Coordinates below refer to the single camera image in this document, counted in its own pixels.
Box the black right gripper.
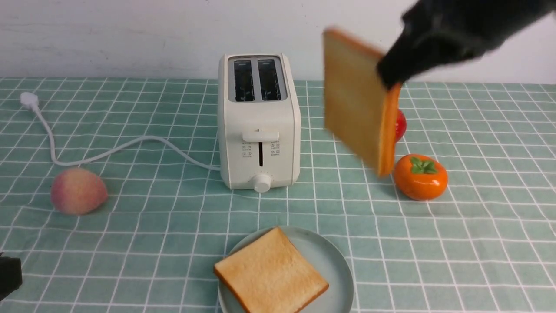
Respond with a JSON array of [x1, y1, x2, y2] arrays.
[[377, 0, 555, 90]]

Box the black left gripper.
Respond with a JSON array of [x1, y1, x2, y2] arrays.
[[0, 253, 23, 301]]

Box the toasted bread slice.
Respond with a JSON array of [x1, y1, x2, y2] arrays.
[[214, 226, 329, 313], [322, 27, 401, 177]]

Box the red apple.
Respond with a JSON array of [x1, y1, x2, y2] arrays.
[[396, 109, 407, 142]]

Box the pink peach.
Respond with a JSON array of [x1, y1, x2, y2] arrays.
[[50, 168, 109, 216]]

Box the orange persimmon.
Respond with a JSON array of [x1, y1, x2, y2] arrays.
[[393, 154, 449, 201]]

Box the white two-slot toaster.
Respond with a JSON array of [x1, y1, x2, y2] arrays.
[[217, 53, 301, 193]]

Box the green checkered tablecloth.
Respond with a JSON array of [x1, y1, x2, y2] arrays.
[[0, 77, 556, 313]]

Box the light green plate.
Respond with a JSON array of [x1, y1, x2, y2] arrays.
[[218, 226, 355, 313]]

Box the white power cord with plug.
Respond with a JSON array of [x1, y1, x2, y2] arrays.
[[20, 92, 222, 171]]

